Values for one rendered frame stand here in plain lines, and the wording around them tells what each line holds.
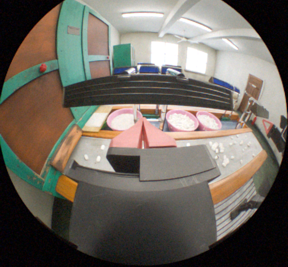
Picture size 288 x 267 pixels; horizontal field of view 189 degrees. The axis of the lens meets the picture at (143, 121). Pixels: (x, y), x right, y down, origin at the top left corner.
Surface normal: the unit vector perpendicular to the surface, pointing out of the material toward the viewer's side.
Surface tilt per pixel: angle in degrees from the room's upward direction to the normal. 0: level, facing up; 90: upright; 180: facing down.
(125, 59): 90
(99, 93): 57
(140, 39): 90
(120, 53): 90
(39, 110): 90
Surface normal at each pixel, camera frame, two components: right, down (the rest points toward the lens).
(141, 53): 0.00, 0.62
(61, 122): 1.00, 0.01
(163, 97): -0.03, 0.09
